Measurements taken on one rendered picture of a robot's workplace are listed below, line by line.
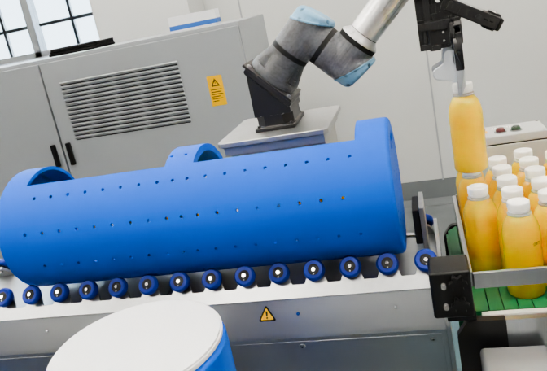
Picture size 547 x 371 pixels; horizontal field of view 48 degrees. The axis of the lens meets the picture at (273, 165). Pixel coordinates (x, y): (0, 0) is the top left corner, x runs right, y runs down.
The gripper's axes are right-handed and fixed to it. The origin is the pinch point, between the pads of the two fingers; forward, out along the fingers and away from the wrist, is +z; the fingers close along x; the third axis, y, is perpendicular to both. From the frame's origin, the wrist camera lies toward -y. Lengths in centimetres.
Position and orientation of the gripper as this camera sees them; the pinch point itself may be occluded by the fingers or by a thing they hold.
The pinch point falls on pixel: (462, 86)
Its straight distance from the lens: 128.6
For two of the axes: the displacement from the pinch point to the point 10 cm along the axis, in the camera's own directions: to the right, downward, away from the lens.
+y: -9.6, 1.3, 2.5
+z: 1.9, 9.5, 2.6
